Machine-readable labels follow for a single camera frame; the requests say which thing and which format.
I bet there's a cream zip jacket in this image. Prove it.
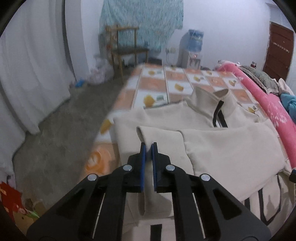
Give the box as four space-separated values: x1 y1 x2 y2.
114 87 295 234

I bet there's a blue clothing bundle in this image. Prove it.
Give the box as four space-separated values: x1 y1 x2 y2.
280 93 296 123

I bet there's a brown paper bag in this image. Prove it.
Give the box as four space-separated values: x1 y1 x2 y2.
13 198 46 235

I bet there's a red gift bag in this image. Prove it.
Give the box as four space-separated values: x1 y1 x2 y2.
1 182 23 221

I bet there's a pink floral blanket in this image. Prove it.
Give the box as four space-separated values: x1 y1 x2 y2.
215 61 296 169

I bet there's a patterned tile bed sheet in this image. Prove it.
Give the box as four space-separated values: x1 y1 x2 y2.
82 64 267 177

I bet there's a white plastic bag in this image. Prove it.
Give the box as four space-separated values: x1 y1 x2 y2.
86 58 114 85

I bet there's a grey patterned pillow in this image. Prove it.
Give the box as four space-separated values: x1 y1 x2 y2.
238 65 279 96

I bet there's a white curtain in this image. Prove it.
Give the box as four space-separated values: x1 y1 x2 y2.
1 1 75 176

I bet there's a water dispenser with blue bottle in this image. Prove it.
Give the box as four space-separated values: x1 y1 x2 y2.
177 29 204 70

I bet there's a brown wooden door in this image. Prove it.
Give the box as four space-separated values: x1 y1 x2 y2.
262 22 294 80

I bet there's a wooden chair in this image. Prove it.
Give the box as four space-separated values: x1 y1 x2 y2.
105 25 149 81

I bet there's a blue patterned wall cloth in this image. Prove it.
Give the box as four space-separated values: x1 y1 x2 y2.
100 1 184 52

